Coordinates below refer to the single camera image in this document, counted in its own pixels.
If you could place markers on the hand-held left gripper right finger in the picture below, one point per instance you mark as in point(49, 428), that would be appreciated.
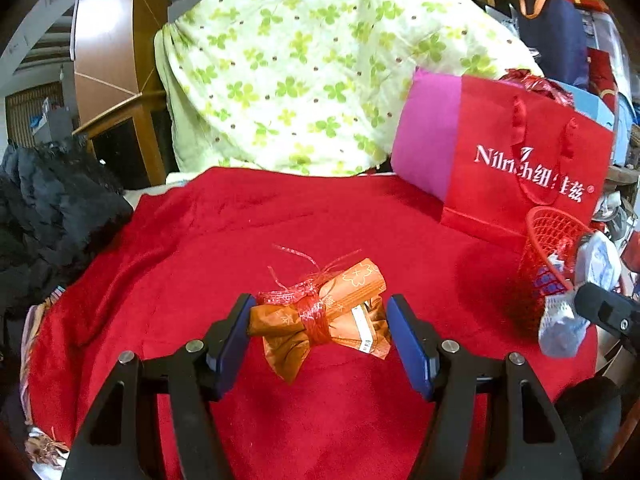
point(410, 347)

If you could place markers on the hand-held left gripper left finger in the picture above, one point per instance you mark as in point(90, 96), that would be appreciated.
point(232, 347)

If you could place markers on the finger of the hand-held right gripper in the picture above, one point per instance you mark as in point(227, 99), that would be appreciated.
point(610, 312)

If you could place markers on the white blue wrapper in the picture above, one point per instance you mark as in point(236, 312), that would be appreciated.
point(562, 330)

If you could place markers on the orange wrapper bundle red ribbon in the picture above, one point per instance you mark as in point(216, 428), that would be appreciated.
point(345, 310)

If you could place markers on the red mesh basket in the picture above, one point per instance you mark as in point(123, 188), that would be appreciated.
point(545, 230)

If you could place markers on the red fleece blanket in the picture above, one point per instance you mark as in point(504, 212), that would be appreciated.
point(175, 260)

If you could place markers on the black round object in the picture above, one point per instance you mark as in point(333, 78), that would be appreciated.
point(590, 420)

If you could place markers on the striped cloth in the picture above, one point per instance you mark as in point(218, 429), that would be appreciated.
point(37, 340)

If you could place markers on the light blue box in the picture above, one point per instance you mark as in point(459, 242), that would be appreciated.
point(595, 105)

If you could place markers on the magenta cushion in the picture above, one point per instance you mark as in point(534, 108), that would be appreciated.
point(425, 135)

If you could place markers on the red paper gift bag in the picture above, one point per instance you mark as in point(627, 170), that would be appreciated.
point(490, 125)

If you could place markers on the black padded jacket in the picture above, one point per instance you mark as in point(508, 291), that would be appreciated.
point(55, 210)

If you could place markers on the red shiny foil wrapping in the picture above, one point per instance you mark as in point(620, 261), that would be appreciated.
point(537, 85)

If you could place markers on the green clover print blanket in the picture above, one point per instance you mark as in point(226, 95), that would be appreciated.
point(310, 60)

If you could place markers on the wooden cabinet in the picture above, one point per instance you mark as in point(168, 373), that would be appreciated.
point(115, 60)

